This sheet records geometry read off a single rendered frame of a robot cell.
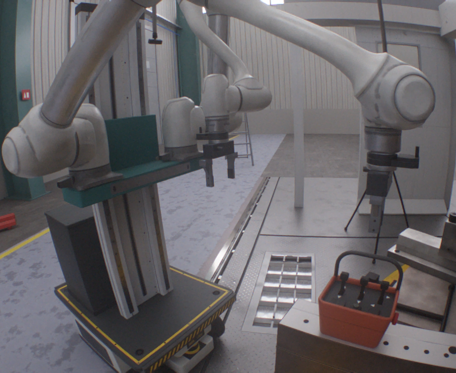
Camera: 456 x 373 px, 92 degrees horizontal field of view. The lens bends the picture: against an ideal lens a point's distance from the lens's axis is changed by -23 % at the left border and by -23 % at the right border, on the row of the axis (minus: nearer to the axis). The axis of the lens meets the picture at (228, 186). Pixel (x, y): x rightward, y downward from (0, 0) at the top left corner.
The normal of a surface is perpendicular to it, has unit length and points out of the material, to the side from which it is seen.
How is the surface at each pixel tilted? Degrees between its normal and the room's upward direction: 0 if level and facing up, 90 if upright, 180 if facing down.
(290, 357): 90
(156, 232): 90
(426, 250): 71
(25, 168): 128
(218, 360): 0
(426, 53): 90
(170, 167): 90
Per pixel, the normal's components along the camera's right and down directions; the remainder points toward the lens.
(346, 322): -0.60, 0.36
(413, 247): -0.83, -0.13
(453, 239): -0.86, 0.18
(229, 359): -0.06, -0.96
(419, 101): -0.19, 0.36
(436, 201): -0.20, -0.61
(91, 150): 0.90, 0.18
